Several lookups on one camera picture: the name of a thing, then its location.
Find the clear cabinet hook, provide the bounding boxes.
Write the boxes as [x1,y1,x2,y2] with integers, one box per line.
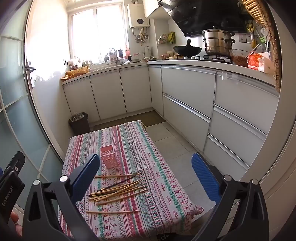
[221,71,238,80]

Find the black wok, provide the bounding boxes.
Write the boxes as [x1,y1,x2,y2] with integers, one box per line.
[172,39,202,58]

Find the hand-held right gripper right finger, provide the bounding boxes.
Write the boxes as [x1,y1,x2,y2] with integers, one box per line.
[191,152,270,241]

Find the white upper cabinet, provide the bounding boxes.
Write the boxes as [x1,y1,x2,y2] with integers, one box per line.
[142,0,162,19]

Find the frosted glass sliding door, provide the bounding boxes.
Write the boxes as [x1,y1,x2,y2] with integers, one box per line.
[0,30,64,209]

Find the patterned striped tablecloth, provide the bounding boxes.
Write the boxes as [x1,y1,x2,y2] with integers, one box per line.
[58,120,204,241]

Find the gas stove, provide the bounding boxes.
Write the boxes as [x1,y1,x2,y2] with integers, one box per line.
[177,54,233,65]

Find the person's left hand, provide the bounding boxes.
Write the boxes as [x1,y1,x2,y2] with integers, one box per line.
[10,212,23,236]

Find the woven straw tray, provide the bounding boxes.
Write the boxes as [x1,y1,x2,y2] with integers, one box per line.
[242,0,282,93]

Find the white cabinets with doors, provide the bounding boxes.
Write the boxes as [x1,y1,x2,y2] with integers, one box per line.
[62,65,153,121]

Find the orange and white packet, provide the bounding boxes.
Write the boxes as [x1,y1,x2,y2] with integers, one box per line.
[246,52,272,72]

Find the brown trash bin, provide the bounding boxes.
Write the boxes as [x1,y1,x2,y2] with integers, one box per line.
[69,112,91,135]

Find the water heater pipes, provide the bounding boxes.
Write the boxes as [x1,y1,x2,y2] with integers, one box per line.
[133,27,148,43]

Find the stainless steel steamer pot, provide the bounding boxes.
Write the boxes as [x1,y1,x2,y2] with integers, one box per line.
[202,27,236,57]

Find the metal door handle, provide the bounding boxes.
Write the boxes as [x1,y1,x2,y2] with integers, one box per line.
[26,61,36,88]

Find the pile of wooden chopsticks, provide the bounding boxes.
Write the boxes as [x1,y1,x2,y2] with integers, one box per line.
[85,173,148,214]

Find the pink perforated utensil holder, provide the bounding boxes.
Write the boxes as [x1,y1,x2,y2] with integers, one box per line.
[100,146,119,169]

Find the brown floor mat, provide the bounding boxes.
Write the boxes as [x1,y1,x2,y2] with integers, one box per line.
[92,111,166,132]

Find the kitchen window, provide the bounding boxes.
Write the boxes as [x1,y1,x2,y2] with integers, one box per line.
[70,5,126,61]

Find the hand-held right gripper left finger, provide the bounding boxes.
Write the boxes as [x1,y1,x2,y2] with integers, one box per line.
[22,153,101,241]

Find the white cabinets with drawers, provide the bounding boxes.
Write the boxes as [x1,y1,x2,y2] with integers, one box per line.
[148,61,281,181]

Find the wire basket with bottles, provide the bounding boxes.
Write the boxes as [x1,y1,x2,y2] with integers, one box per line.
[107,47,118,63]

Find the glass bowl with food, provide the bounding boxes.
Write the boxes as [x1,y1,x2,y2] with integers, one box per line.
[229,48,255,67]

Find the white water heater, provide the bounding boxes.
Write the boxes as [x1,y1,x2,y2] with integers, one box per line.
[128,3,150,29]

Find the black range hood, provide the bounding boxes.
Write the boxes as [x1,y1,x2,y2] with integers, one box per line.
[158,0,249,37]

